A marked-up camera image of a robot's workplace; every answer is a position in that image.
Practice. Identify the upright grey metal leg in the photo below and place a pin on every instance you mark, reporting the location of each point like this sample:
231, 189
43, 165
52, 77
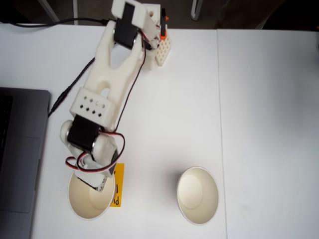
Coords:
75, 10

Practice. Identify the brown paper cup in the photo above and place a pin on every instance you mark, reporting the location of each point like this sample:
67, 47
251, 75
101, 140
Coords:
197, 196
84, 201

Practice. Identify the slanted grey metal leg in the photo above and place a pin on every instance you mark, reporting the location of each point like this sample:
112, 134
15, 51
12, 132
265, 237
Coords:
48, 10

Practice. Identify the yellow sticky note with writing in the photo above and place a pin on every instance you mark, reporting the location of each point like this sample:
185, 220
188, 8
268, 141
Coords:
120, 184

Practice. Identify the grey chair leg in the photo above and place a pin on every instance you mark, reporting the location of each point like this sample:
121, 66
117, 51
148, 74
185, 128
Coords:
195, 15

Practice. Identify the dark grey laptop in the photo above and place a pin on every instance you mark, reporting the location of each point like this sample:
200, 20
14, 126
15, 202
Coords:
22, 161

